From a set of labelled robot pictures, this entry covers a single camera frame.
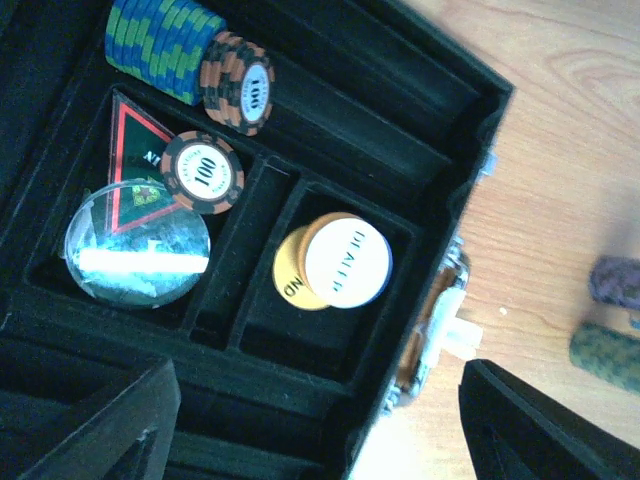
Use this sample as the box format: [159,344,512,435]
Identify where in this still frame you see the clear acrylic disc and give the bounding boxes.
[61,178,211,309]

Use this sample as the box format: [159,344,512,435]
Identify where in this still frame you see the purple big blind button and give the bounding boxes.
[272,212,358,311]

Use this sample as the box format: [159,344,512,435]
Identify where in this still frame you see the white dealer button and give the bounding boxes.
[302,217,393,309]

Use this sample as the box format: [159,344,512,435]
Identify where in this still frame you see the black poker set case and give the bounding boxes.
[1,1,514,479]

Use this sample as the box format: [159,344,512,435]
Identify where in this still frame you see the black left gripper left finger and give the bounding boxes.
[19,358,181,479]

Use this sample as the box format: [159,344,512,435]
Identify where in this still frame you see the brown poker chip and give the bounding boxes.
[160,131,245,215]

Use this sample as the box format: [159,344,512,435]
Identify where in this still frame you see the brown chips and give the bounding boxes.
[199,30,275,136]

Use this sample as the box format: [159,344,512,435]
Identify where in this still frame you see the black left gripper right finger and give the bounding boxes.
[458,359,639,479]

